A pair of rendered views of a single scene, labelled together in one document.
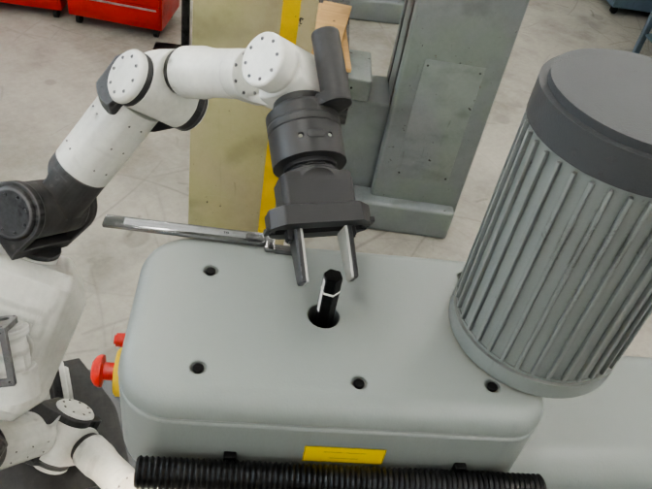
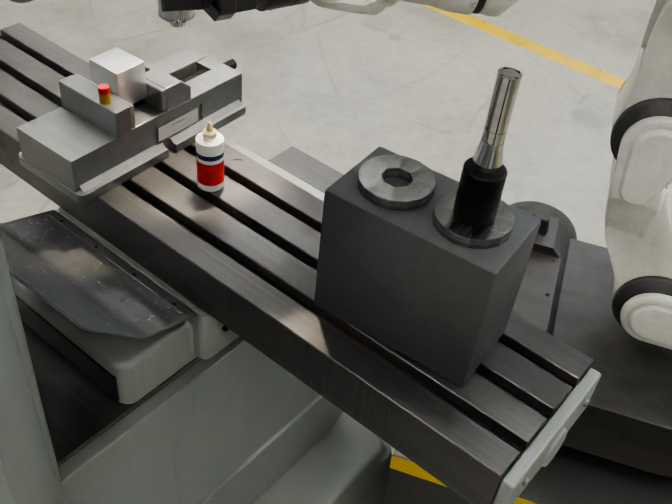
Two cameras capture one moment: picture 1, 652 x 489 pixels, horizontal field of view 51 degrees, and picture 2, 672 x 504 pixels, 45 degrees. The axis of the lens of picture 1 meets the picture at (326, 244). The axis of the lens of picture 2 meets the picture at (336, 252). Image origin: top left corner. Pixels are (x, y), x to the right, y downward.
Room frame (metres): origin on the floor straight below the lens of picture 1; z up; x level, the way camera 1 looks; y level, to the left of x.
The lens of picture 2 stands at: (1.39, -0.53, 1.69)
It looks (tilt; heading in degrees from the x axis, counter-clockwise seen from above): 42 degrees down; 135
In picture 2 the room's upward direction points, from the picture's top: 7 degrees clockwise
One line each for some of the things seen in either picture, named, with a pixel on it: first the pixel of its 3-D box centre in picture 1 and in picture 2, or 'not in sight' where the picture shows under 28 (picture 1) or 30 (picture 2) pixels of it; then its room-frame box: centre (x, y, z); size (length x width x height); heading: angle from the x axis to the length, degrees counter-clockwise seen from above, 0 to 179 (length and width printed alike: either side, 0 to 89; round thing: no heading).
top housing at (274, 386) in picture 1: (326, 359); not in sight; (0.54, -0.03, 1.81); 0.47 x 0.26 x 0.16; 100
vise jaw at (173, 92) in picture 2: not in sight; (148, 79); (0.40, 0.02, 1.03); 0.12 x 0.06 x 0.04; 11
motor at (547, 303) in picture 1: (581, 230); not in sight; (0.58, -0.26, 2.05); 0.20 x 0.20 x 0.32
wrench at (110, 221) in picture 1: (202, 232); not in sight; (0.64, 0.16, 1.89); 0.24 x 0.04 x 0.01; 97
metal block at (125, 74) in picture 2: not in sight; (118, 78); (0.41, -0.04, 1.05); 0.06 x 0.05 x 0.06; 11
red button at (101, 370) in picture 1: (105, 371); not in sight; (0.50, 0.24, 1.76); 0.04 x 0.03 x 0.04; 10
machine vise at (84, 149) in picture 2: not in sight; (137, 105); (0.40, -0.01, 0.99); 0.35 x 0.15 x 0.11; 101
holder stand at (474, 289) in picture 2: not in sight; (421, 260); (0.94, 0.06, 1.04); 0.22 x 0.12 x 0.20; 15
